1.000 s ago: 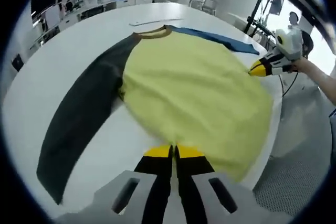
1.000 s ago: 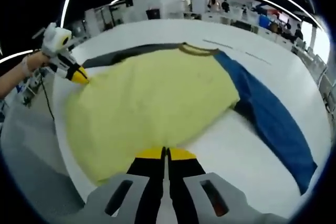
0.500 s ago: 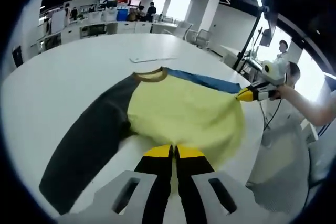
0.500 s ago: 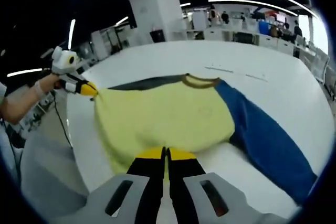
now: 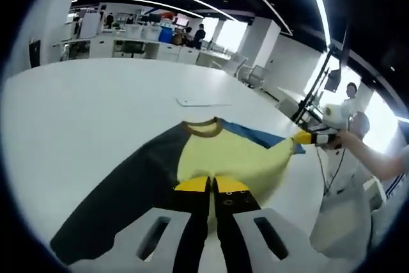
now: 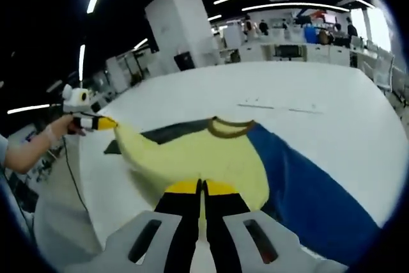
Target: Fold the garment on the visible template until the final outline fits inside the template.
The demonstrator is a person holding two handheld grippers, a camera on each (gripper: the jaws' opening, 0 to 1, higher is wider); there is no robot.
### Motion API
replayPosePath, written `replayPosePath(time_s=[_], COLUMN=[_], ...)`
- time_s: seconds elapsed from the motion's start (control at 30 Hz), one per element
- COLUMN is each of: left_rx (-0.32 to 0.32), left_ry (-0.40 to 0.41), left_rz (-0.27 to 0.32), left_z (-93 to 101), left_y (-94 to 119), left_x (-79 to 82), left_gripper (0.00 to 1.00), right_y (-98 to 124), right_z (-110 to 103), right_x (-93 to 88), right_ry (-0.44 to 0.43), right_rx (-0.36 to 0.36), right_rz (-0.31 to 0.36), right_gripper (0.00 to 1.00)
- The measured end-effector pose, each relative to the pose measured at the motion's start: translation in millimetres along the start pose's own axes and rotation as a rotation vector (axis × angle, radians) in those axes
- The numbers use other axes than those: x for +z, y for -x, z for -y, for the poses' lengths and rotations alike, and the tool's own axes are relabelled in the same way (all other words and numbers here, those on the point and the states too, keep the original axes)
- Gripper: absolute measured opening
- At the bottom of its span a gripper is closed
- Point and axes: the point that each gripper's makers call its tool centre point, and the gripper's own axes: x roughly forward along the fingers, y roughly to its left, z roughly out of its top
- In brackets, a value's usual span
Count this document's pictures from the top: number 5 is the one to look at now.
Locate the white mesh office chair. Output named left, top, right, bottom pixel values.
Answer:
left=244, top=65, right=266, bottom=88
left=223, top=54, right=249, bottom=77

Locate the wall display screen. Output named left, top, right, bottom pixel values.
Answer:
left=174, top=13, right=190, bottom=27

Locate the white mesh chair back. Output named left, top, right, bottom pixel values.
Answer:
left=309, top=186, right=375, bottom=254

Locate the small black monitor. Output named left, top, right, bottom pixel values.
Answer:
left=324, top=68, right=340, bottom=92

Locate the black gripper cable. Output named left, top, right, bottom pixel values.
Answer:
left=316, top=144, right=348, bottom=196

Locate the white table socket panel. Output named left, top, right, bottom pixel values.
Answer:
left=174, top=95, right=233, bottom=107

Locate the yellow blue grey garment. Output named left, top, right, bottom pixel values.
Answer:
left=49, top=116, right=307, bottom=266

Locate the long white workbench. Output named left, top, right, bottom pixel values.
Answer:
left=52, top=28, right=231, bottom=68

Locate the black office chair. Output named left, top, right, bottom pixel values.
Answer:
left=121, top=41, right=144, bottom=58

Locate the white square pillar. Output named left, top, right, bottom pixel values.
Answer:
left=247, top=17, right=282, bottom=72
left=9, top=0, right=84, bottom=74

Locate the black square panel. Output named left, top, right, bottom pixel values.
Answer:
left=28, top=40, right=42, bottom=68

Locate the white side desk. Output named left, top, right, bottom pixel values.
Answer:
left=276, top=86, right=320, bottom=120

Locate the white rolling cabinet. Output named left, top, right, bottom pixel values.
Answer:
left=79, top=13, right=102, bottom=39

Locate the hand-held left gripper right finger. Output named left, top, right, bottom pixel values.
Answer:
left=212, top=175, right=359, bottom=273

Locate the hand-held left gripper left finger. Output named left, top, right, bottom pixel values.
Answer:
left=65, top=175, right=212, bottom=273

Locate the blue plastic bin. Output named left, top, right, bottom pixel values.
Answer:
left=159, top=26, right=175, bottom=43

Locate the person's own body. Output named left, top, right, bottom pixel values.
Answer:
left=319, top=111, right=384, bottom=197

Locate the black tripod stand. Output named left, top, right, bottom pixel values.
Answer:
left=293, top=44, right=335, bottom=125

